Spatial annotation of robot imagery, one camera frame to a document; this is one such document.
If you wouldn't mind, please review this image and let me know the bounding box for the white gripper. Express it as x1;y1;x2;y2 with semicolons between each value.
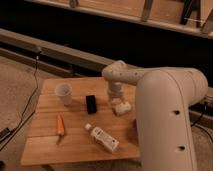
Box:
107;82;123;106

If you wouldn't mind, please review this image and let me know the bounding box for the white sponge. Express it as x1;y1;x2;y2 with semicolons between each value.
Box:
114;102;131;116

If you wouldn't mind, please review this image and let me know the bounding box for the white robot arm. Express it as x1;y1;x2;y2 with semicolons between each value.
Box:
102;61;208;171

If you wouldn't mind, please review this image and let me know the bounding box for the dark red ceramic bowl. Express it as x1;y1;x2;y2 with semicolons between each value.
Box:
132;119;138;143

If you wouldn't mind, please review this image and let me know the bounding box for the black rectangular block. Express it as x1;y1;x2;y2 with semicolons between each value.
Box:
86;95;97;114

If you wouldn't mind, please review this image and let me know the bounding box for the white plastic bottle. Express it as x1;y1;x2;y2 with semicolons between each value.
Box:
85;123;119;153

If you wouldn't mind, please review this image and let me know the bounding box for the wooden table board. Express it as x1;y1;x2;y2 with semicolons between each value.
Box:
21;77;139;166

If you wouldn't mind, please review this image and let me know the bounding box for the orange carrot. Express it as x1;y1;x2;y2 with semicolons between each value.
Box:
57;113;65;136

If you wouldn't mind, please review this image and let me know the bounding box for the black cable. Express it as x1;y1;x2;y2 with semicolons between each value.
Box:
0;49;42;152

